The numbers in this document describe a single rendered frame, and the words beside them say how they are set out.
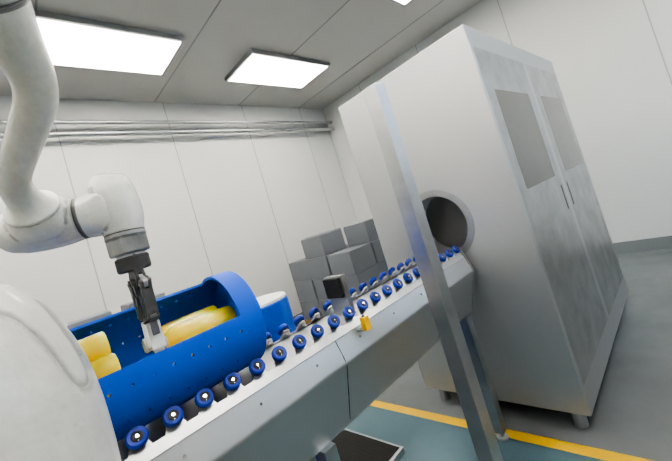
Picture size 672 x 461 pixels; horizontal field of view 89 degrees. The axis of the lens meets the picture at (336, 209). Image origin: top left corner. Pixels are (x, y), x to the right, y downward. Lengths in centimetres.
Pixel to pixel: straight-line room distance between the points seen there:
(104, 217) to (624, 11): 474
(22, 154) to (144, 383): 51
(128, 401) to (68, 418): 62
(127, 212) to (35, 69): 35
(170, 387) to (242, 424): 21
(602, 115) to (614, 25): 89
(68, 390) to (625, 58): 478
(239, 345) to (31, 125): 64
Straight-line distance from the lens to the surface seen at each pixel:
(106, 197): 96
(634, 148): 474
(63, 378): 31
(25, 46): 74
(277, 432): 110
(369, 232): 412
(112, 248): 96
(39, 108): 80
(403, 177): 118
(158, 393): 94
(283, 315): 157
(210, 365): 97
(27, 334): 31
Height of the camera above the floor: 128
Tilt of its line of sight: 2 degrees up
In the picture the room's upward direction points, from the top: 17 degrees counter-clockwise
